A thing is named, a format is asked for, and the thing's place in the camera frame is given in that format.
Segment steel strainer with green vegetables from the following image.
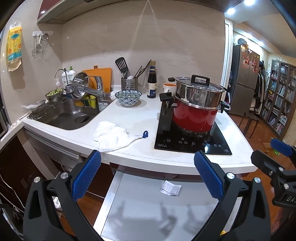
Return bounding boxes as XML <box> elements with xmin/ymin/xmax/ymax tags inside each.
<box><xmin>45</xmin><ymin>88</ymin><xmax>64</xmax><ymax>102</ymax></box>

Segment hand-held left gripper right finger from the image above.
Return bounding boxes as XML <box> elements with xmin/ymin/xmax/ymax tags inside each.
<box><xmin>194</xmin><ymin>150</ymin><xmax>271</xmax><ymax>241</ymax></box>

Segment black induction cooktop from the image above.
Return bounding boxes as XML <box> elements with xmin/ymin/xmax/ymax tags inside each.
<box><xmin>154</xmin><ymin>102</ymin><xmax>232</xmax><ymax>156</ymax></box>

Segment dark sauce bottle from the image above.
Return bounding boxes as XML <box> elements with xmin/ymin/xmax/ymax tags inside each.
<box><xmin>147</xmin><ymin>61</ymin><xmax>158</xmax><ymax>99</ymax></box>

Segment steel refrigerator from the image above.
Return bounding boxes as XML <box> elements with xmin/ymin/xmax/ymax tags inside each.
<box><xmin>229</xmin><ymin>44</ymin><xmax>260</xmax><ymax>116</ymax></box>

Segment red cooking pot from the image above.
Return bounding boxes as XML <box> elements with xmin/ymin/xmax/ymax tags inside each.
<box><xmin>159</xmin><ymin>92</ymin><xmax>231</xmax><ymax>135</ymax></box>

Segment tilted steel bowl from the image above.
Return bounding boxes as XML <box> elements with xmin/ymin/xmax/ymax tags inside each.
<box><xmin>72</xmin><ymin>72</ymin><xmax>90</xmax><ymax>100</ymax></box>

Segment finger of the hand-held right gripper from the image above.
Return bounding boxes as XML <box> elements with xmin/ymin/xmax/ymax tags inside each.
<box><xmin>251</xmin><ymin>149</ymin><xmax>296</xmax><ymax>178</ymax></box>
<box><xmin>270</xmin><ymin>138</ymin><xmax>296</xmax><ymax>160</ymax></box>

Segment black slotted spatula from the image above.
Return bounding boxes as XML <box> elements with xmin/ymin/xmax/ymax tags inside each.
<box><xmin>115</xmin><ymin>57</ymin><xmax>129</xmax><ymax>79</ymax></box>

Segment thin curved water tap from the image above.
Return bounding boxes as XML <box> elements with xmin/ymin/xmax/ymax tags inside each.
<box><xmin>54</xmin><ymin>69</ymin><xmax>68</xmax><ymax>85</ymax></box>

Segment dark wooden stool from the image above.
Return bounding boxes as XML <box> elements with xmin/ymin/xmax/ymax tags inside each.
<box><xmin>238</xmin><ymin>111</ymin><xmax>259</xmax><ymax>137</ymax></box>

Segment steel sink strainer basket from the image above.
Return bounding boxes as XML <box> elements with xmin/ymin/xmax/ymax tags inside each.
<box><xmin>22</xmin><ymin>100</ymin><xmax>47</xmax><ymax>120</ymax></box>

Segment dark wooden chopsticks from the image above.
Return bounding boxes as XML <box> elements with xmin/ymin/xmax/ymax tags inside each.
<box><xmin>134</xmin><ymin>60</ymin><xmax>152</xmax><ymax>79</ymax></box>

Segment white dish cloth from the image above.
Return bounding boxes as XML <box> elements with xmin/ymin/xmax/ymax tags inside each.
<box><xmin>93</xmin><ymin>120</ymin><xmax>141</xmax><ymax>153</ymax></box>

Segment stainless steel steamer pot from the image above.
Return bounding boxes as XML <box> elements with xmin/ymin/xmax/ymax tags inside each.
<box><xmin>168</xmin><ymin>77</ymin><xmax>228</xmax><ymax>109</ymax></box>

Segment stainless steel sink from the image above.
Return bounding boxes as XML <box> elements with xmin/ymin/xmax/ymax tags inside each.
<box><xmin>27</xmin><ymin>97</ymin><xmax>111</xmax><ymax>131</ymax></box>

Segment white door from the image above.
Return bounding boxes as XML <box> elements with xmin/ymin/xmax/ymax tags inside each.
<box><xmin>221</xmin><ymin>19</ymin><xmax>233</xmax><ymax>86</ymax></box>

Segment hanging coats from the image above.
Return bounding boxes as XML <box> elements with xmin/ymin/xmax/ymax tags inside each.
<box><xmin>253</xmin><ymin>61</ymin><xmax>269</xmax><ymax>109</ymax></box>

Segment steel utensil holder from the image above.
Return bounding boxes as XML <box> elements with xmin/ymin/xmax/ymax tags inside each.
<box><xmin>121</xmin><ymin>76</ymin><xmax>139</xmax><ymax>91</ymax></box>

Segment orange cutting board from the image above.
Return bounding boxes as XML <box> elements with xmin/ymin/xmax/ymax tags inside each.
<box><xmin>83</xmin><ymin>66</ymin><xmax>113</xmax><ymax>93</ymax></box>

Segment glass lid with black handle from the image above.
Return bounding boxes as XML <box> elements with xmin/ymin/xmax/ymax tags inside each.
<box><xmin>176</xmin><ymin>75</ymin><xmax>225</xmax><ymax>93</ymax></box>

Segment blue patterned bowl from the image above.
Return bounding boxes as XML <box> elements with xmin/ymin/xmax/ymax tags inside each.
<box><xmin>115</xmin><ymin>90</ymin><xmax>142</xmax><ymax>108</ymax></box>

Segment upper kitchen cabinet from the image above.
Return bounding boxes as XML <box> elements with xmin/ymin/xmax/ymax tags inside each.
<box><xmin>37</xmin><ymin>0</ymin><xmax>229</xmax><ymax>25</ymax></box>

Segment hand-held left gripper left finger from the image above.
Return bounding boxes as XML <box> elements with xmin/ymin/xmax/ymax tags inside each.
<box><xmin>23</xmin><ymin>150</ymin><xmax>102</xmax><ymax>241</ymax></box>

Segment sponge caddy with yellow sponges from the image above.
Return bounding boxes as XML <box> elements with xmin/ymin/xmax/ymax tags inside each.
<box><xmin>74</xmin><ymin>94</ymin><xmax>96</xmax><ymax>108</ymax></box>

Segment steel under-counter drawer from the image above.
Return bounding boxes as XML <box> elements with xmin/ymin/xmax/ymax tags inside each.
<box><xmin>24</xmin><ymin>128</ymin><xmax>81</xmax><ymax>167</ymax></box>

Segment dark wooden bookcase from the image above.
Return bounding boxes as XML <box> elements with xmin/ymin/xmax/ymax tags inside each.
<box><xmin>259</xmin><ymin>59</ymin><xmax>296</xmax><ymax>139</ymax></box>

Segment small white paper slip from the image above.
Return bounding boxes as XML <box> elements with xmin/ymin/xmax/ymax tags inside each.
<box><xmin>159</xmin><ymin>180</ymin><xmax>181</xmax><ymax>196</ymax></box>

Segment chrome kitchen faucet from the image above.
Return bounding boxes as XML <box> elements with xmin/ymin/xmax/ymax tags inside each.
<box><xmin>65</xmin><ymin>75</ymin><xmax>105</xmax><ymax>100</ymax></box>

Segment yellow hanging package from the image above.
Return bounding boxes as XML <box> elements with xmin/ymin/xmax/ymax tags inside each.
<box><xmin>6</xmin><ymin>22</ymin><xmax>23</xmax><ymax>72</ymax></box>

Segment dish soap bottle green cap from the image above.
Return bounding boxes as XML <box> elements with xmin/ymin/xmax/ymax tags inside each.
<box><xmin>68</xmin><ymin>66</ymin><xmax>76</xmax><ymax>84</ymax></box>

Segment wall hook rack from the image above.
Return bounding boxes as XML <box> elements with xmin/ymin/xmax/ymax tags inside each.
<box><xmin>31</xmin><ymin>31</ymin><xmax>53</xmax><ymax>58</ymax></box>

